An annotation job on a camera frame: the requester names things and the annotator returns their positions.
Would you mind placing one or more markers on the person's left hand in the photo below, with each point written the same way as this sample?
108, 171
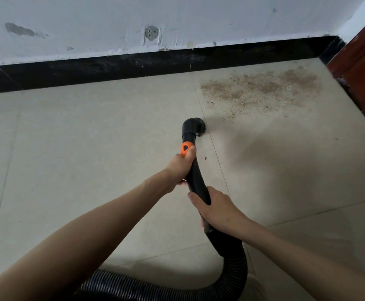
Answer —
179, 167

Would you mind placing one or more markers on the person's right hand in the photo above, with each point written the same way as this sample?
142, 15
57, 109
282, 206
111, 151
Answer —
223, 213

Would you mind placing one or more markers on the brown dirt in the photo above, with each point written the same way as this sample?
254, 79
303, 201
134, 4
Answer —
258, 87

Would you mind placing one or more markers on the person's right forearm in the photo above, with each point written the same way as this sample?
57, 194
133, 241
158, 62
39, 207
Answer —
311, 266

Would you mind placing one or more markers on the person's left forearm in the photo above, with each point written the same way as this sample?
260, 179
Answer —
66, 244

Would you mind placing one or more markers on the person's right shoe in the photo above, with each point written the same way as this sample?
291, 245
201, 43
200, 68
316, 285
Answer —
256, 288

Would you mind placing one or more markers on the black baseboard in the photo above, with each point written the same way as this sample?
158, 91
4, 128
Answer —
107, 68

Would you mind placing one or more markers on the red-brown wooden door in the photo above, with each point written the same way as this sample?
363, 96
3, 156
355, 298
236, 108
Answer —
364, 72

